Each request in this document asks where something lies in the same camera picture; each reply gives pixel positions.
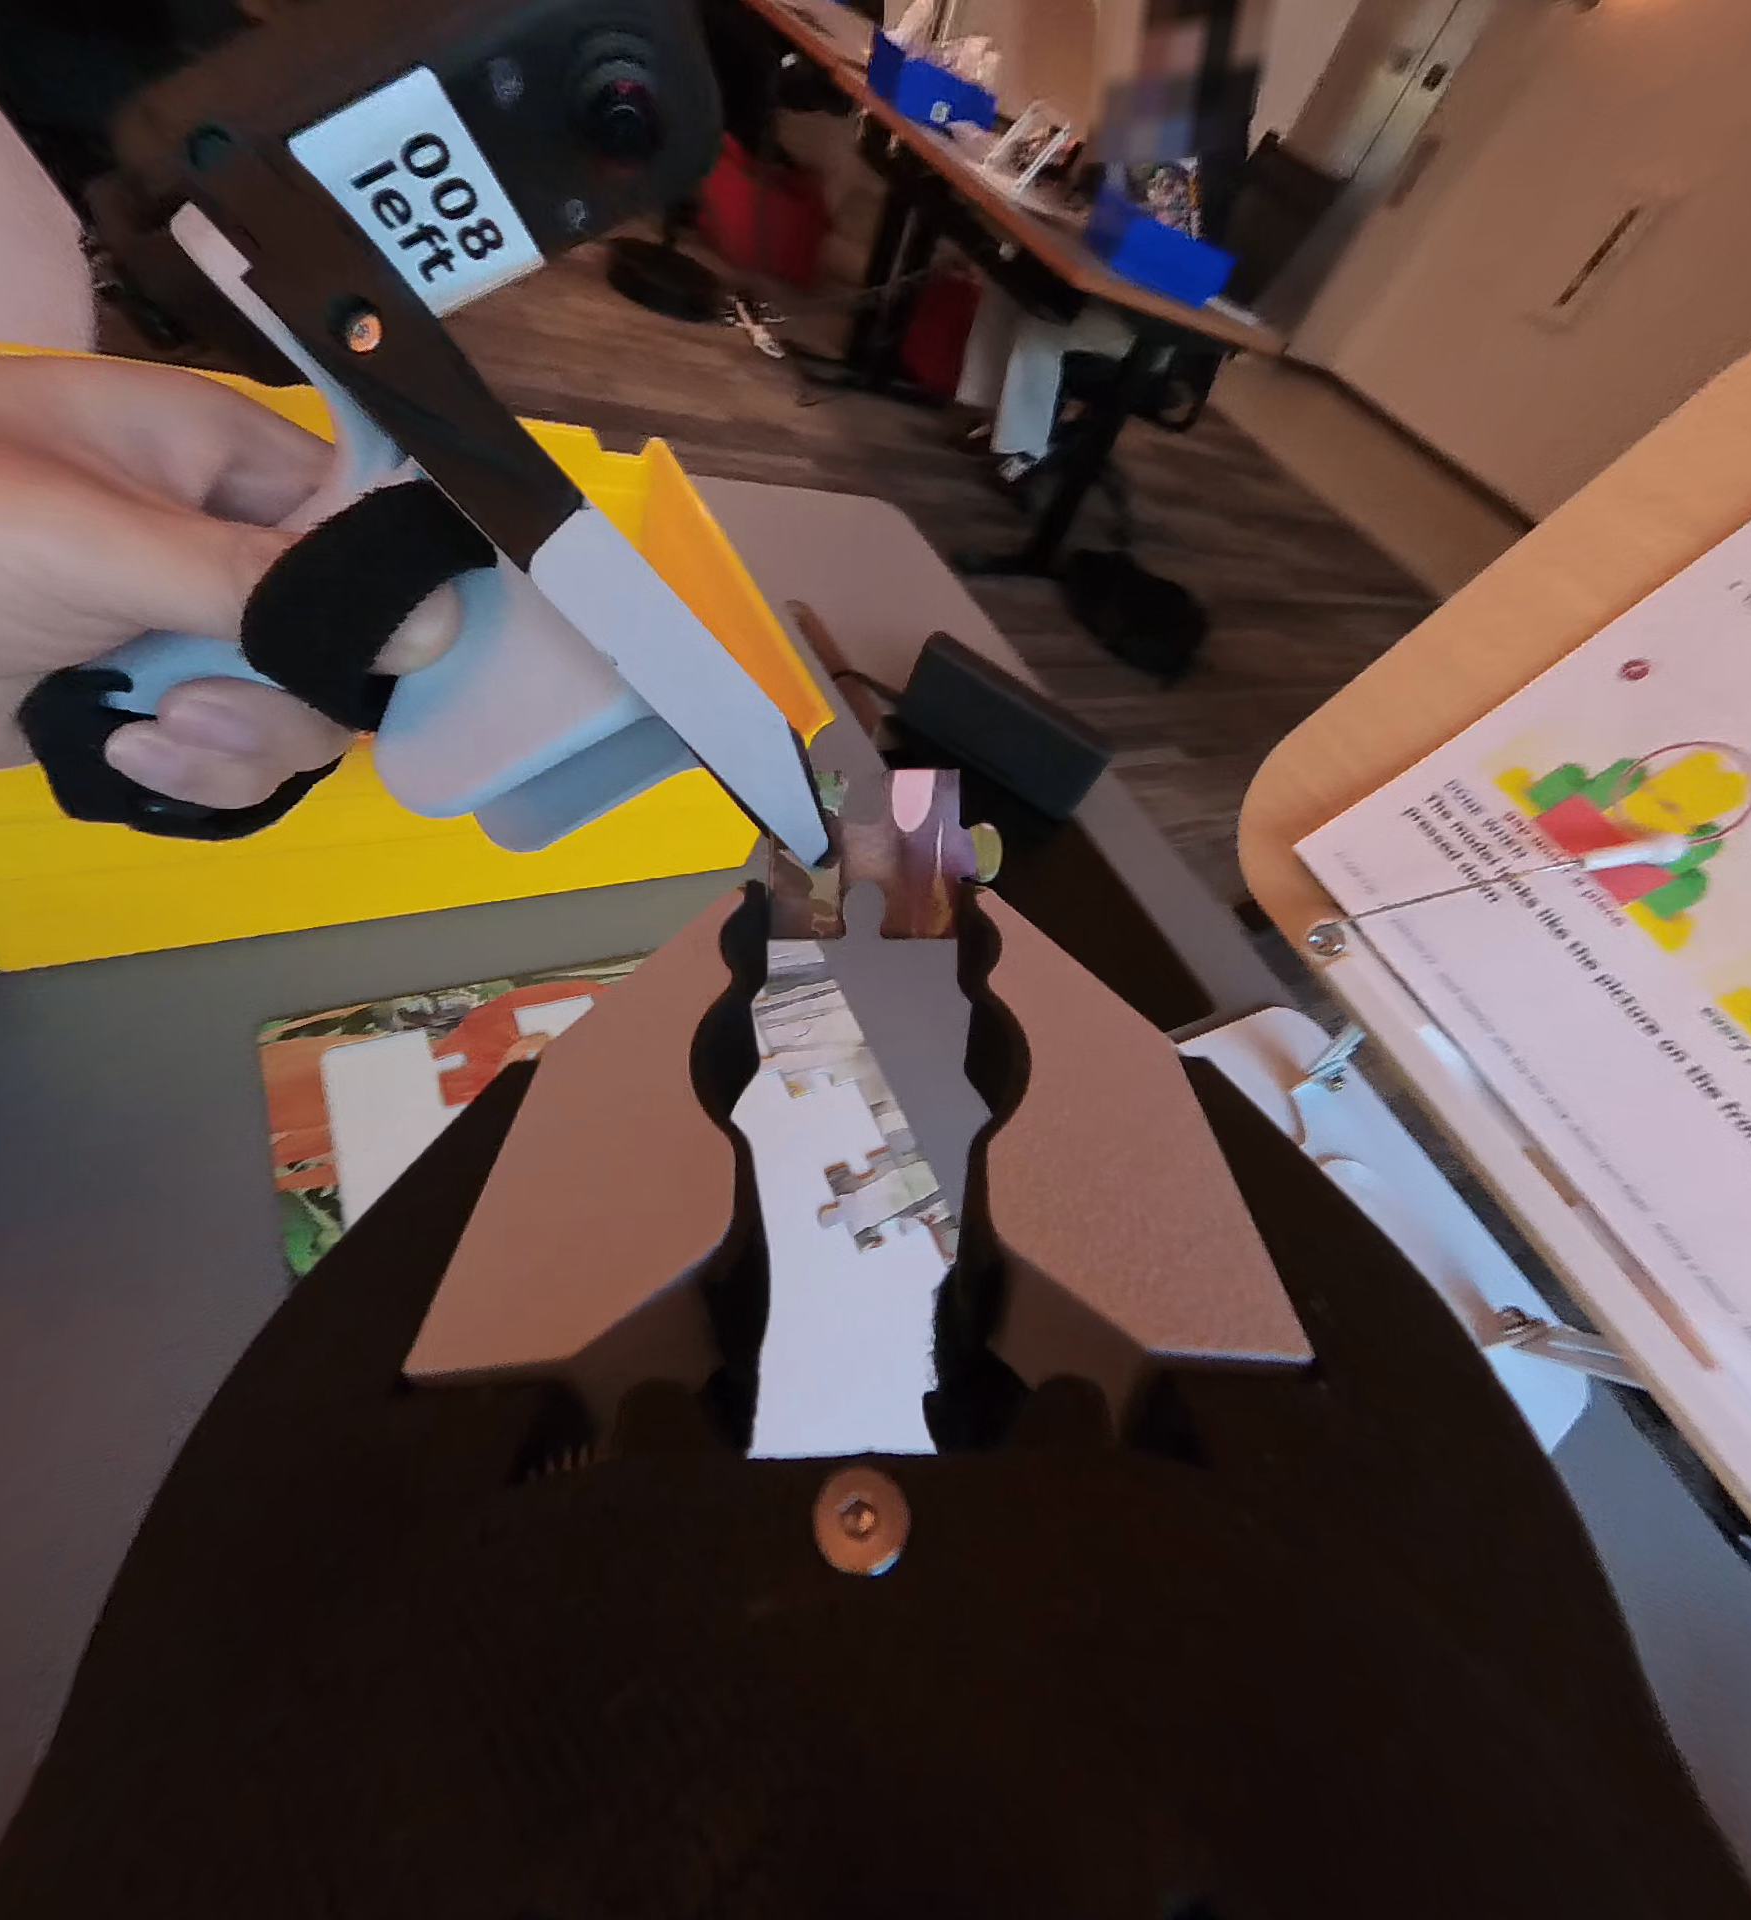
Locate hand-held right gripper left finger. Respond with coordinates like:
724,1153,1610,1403
404,886,775,1403

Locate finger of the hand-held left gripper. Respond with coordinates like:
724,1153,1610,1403
525,504,840,872
483,717,708,856

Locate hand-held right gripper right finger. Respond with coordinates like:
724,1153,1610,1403
955,886,1319,1400

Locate red fan puzzle piece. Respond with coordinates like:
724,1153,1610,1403
432,983,611,1108

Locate puzzle frame board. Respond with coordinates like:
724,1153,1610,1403
256,939,969,1461

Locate purple pink puzzle piece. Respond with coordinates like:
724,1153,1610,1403
763,765,1006,943

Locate yellow plastic bin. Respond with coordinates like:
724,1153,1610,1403
0,327,836,978

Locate wood-edged office desk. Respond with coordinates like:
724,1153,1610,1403
752,0,1292,575

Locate person's left hand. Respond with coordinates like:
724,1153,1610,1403
0,354,463,808

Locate grey brown puzzle piece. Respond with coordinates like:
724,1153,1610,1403
816,1146,961,1260

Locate grey striped puzzle piece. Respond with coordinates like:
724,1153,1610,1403
756,974,881,1062

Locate black pole stand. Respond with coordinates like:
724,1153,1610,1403
603,230,722,327

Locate black power adapter box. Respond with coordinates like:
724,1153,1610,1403
894,632,1113,821

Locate red bag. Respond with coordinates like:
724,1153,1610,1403
903,268,985,398
697,131,836,291

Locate black bag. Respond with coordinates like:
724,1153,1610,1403
1059,547,1214,679

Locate printed instruction sheet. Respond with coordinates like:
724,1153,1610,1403
1289,456,1751,1565

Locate blue tray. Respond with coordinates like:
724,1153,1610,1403
866,30,999,136
1085,200,1240,312

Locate clear acrylic stand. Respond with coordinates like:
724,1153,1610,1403
982,101,1083,193

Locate picture puzzle box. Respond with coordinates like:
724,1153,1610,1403
1123,155,1210,244

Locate black office chair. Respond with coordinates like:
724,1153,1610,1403
1215,131,1345,322

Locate black power cable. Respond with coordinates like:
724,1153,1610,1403
782,598,908,724

